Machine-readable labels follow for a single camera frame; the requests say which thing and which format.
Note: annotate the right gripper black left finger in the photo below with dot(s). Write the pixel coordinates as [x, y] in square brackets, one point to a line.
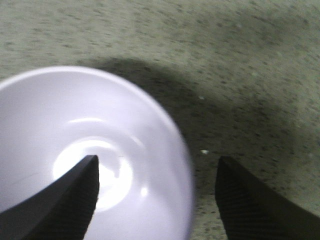
[61, 211]

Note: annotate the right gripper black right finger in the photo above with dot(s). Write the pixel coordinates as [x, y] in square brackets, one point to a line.
[250, 210]

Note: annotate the lilac plastic bowl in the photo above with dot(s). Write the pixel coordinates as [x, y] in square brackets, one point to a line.
[51, 118]

